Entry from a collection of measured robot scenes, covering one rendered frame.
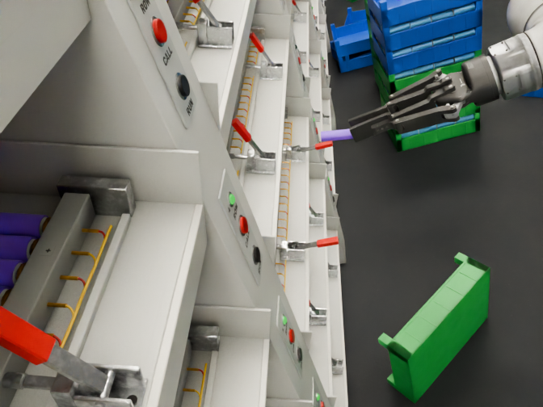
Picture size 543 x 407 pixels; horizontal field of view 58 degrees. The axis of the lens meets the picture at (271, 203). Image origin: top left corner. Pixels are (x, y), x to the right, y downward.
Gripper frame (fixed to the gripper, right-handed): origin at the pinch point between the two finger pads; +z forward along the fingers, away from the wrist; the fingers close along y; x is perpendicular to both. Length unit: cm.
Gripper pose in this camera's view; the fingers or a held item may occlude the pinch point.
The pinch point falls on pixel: (370, 123)
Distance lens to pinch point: 87.6
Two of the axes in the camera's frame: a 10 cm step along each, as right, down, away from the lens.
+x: 4.7, 6.7, 5.8
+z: -8.8, 3.1, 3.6
